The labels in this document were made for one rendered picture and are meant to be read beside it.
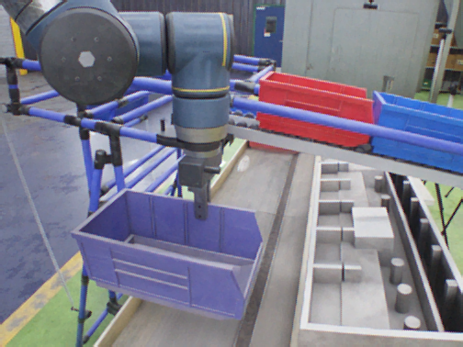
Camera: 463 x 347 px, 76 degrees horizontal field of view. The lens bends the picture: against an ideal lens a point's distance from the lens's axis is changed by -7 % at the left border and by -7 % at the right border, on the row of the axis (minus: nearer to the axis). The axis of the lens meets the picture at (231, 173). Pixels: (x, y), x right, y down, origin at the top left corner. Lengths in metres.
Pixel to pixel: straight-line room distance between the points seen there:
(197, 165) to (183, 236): 0.23
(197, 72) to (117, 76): 0.21
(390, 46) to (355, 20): 0.86
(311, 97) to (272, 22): 9.81
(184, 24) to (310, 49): 6.50
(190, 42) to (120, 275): 0.45
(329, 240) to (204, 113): 0.60
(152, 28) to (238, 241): 0.46
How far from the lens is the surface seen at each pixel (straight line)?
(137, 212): 0.79
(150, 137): 0.91
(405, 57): 7.13
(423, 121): 0.87
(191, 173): 0.60
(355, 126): 0.81
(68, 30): 0.38
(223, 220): 0.70
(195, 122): 0.57
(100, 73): 0.38
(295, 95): 0.83
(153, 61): 0.55
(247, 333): 0.95
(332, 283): 0.88
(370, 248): 0.99
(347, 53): 6.98
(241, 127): 0.90
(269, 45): 10.63
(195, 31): 0.55
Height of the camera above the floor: 1.50
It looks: 26 degrees down
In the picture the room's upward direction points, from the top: 1 degrees clockwise
